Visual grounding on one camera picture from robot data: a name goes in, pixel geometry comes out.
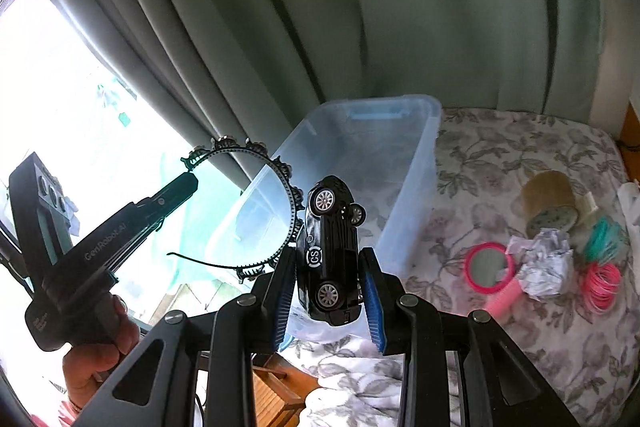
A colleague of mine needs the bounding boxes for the grey paper ball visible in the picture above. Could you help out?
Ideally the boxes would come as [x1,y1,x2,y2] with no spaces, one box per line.
[506,227,575,303]

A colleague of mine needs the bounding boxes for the person's left hand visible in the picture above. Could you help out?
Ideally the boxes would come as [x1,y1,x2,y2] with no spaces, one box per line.
[62,294,141,413]

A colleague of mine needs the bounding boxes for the brown wooden furniture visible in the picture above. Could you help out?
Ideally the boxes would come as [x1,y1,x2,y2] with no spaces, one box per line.
[197,352,321,427]

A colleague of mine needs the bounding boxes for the brown wooden bed frame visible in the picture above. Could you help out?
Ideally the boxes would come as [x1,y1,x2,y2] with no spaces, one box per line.
[620,104,640,148]

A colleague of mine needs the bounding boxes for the pink hand mirror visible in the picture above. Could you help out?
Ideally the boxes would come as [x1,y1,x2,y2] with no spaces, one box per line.
[464,243,523,319]

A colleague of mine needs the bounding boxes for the green curtain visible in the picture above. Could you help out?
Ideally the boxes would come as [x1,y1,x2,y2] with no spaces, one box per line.
[37,0,621,188]

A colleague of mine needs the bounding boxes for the black toy car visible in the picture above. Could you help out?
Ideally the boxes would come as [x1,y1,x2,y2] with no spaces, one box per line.
[296,175,367,327]

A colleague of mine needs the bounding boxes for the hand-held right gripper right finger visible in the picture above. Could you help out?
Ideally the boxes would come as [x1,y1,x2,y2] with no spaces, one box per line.
[360,247,583,427]

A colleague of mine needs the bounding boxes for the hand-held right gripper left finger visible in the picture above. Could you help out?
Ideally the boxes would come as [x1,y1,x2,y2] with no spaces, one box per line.
[75,247,301,427]

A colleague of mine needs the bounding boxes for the clear plastic storage container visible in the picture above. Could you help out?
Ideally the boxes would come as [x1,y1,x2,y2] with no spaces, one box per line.
[207,94,442,353]

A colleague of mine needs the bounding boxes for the small white plastic plug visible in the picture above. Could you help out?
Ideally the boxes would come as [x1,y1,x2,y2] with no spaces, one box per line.
[575,192,601,233]

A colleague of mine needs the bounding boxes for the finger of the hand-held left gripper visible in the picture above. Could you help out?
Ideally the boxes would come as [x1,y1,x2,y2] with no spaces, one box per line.
[131,172,199,230]

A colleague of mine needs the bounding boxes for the pink bangles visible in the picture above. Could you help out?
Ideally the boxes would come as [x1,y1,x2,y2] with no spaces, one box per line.
[579,261,622,312]

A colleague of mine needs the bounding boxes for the brown packing tape roll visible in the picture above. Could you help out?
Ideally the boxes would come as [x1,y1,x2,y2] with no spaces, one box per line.
[520,170,581,233]

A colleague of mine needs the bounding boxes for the black toothed headband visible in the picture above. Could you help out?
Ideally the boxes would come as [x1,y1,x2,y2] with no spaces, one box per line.
[167,136,306,282]

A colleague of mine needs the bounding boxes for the teal bangles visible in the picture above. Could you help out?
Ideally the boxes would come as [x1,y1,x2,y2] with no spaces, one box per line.
[582,216,626,263]

